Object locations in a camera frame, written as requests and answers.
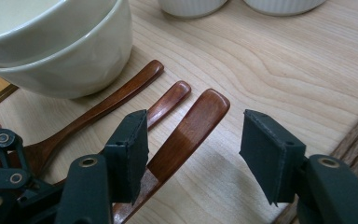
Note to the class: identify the dark red wooden spoon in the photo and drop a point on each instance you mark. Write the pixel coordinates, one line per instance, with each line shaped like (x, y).
(112, 102)
(171, 99)
(195, 124)

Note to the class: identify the bundle of brown chopsticks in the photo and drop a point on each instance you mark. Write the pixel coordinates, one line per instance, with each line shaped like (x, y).
(357, 137)

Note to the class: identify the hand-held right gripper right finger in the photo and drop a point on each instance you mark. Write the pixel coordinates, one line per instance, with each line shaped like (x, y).
(270, 155)

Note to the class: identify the white ribbed mug black rim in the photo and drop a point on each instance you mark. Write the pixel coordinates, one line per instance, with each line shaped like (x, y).
(282, 6)
(192, 7)

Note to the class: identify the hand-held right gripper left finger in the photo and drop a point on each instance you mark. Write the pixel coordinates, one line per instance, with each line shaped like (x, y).
(127, 155)

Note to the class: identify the cream ceramic bowl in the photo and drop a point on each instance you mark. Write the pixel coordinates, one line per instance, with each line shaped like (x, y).
(74, 71)
(43, 40)

